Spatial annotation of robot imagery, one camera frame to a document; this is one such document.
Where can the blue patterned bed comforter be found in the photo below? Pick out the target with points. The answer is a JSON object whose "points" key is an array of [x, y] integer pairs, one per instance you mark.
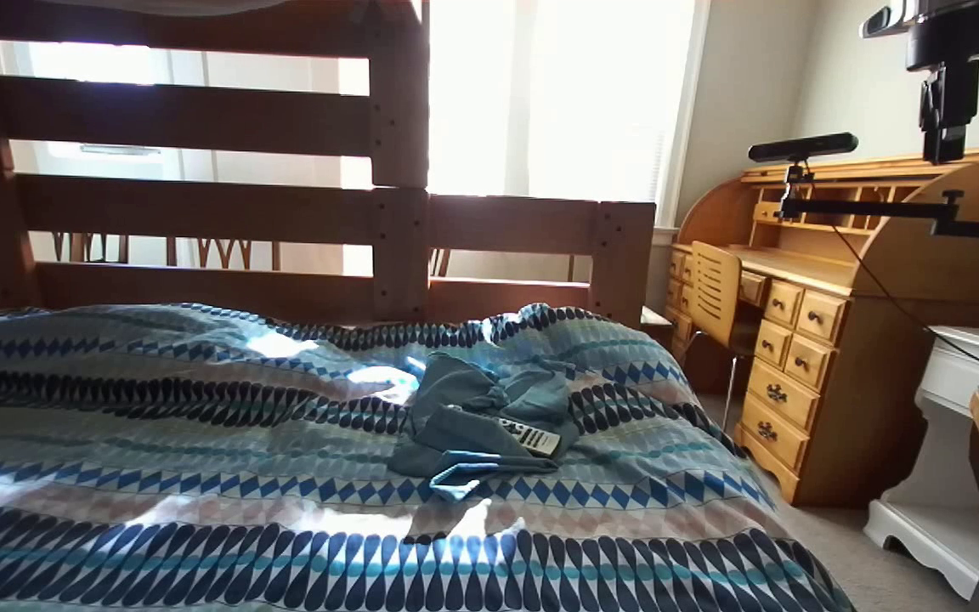
{"points": [[189, 456]]}

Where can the crumpled blue-grey clothes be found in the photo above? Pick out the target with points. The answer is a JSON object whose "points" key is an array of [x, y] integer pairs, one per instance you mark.
{"points": [[482, 423]]}

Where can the wooden roll-top desk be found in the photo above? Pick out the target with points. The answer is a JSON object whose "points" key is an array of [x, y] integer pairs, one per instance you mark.
{"points": [[830, 316]]}

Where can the white side table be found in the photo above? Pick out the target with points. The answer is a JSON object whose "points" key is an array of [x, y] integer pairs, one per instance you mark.
{"points": [[935, 508]]}

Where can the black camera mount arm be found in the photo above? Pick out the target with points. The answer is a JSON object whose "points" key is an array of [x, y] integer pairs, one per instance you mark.
{"points": [[942, 216]]}

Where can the black stereo camera bar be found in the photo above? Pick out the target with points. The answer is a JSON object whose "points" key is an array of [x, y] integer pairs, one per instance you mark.
{"points": [[802, 148]]}

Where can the wooden bunk bed frame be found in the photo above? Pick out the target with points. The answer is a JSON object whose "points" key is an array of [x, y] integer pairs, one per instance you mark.
{"points": [[436, 257]]}

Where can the black camera on stand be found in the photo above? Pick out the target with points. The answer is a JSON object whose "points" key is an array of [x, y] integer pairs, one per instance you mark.
{"points": [[942, 44]]}

